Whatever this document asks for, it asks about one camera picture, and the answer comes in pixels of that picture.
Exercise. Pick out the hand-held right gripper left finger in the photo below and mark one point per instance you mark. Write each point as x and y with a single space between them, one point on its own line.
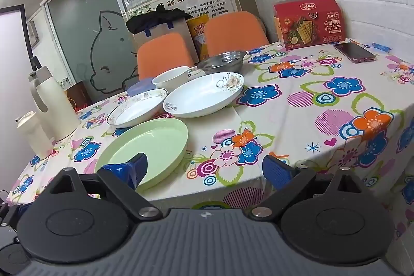
129 170

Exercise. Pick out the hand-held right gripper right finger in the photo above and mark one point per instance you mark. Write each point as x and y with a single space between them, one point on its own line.
275 172

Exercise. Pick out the light green plate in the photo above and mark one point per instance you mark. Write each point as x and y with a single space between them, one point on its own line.
145 140

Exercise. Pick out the white plate with patterned rim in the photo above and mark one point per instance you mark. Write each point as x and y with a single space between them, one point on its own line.
135 111

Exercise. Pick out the translucent blue plastic bowl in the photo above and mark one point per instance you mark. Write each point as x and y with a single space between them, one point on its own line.
139 87

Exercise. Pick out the white ceramic bowl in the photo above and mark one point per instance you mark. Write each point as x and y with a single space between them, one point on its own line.
171 77

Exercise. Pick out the large white flower plate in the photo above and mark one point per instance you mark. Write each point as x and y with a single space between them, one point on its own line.
200 95

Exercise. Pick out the stainless steel bowl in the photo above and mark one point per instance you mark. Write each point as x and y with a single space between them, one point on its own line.
220 62

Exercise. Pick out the dark brown gift bag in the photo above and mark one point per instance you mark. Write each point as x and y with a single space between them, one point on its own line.
77 95

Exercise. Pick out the cream thermos jug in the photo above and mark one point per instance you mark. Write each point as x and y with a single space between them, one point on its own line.
55 108

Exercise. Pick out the small cream bottle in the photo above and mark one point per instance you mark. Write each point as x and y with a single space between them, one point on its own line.
34 137

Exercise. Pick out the cat outline sticker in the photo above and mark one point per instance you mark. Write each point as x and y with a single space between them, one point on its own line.
106 53

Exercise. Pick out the orange chair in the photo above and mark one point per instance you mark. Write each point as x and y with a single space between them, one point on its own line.
236 32
165 53

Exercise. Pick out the smartphone in clear case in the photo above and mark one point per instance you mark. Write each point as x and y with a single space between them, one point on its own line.
354 52

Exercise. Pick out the brown paper bag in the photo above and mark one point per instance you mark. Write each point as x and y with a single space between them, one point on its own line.
179 28

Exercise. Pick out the yellow snack bag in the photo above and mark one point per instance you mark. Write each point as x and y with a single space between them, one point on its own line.
200 36

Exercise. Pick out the red cracker box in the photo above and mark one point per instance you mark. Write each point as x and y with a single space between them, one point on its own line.
307 23

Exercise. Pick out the black cloth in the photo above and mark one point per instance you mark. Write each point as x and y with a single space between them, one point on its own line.
155 19

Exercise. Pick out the black framed board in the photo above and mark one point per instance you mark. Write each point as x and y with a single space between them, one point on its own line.
13 36

